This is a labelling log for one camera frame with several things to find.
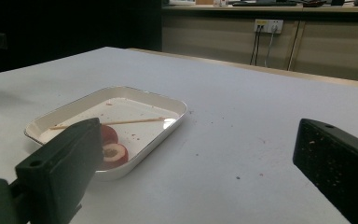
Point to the black keyboard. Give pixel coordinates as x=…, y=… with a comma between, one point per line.
x=261, y=3

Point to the brown box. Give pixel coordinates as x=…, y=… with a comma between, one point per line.
x=204, y=2

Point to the red fruit slice pale flesh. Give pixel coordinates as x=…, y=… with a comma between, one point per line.
x=119, y=157

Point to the white table cover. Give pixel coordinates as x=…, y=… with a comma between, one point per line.
x=230, y=124

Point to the black curtain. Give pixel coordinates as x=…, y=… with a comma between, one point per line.
x=74, y=28

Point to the white wall socket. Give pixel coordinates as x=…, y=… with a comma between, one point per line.
x=268, y=25

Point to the red fruit piece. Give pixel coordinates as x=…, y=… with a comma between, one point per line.
x=110, y=135

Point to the background desk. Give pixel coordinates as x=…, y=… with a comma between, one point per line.
x=261, y=8

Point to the thin wooden skewer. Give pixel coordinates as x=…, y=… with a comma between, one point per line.
x=136, y=121

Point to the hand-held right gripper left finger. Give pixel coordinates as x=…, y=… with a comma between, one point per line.
x=59, y=174

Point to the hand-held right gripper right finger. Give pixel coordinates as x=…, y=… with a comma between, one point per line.
x=338, y=168

